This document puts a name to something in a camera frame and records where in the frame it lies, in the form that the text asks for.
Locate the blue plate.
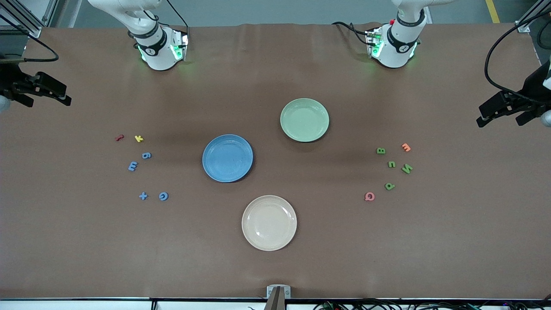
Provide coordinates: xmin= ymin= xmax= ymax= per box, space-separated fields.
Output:
xmin=202 ymin=134 xmax=254 ymax=183

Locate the brown table mat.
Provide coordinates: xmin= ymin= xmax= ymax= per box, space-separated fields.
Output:
xmin=0 ymin=22 xmax=551 ymax=301

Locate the green plate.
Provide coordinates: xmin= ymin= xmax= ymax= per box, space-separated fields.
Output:
xmin=280 ymin=98 xmax=330 ymax=143

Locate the beige plate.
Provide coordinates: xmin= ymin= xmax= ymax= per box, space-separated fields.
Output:
xmin=241 ymin=195 xmax=298 ymax=252

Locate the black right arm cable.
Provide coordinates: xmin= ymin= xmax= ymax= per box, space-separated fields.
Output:
xmin=0 ymin=13 xmax=59 ymax=63

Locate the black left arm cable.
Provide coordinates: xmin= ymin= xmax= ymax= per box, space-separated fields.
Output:
xmin=484 ymin=19 xmax=551 ymax=106

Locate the aluminium frame profile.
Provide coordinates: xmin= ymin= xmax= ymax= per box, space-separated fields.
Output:
xmin=0 ymin=0 xmax=43 ymax=38
xmin=516 ymin=0 xmax=551 ymax=33

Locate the black arm base cable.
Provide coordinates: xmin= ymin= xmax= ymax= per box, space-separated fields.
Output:
xmin=331 ymin=21 xmax=375 ymax=47
xmin=165 ymin=0 xmax=190 ymax=31

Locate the white table edge rail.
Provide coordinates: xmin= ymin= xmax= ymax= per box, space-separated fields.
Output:
xmin=0 ymin=299 xmax=551 ymax=310

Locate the black cable bundle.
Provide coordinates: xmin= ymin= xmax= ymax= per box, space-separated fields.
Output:
xmin=313 ymin=298 xmax=551 ymax=310

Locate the silver camera mount bracket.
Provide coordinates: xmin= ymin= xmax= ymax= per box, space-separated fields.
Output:
xmin=266 ymin=285 xmax=292 ymax=300

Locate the grey camera stand pole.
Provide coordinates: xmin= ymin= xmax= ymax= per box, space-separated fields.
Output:
xmin=263 ymin=288 xmax=287 ymax=310

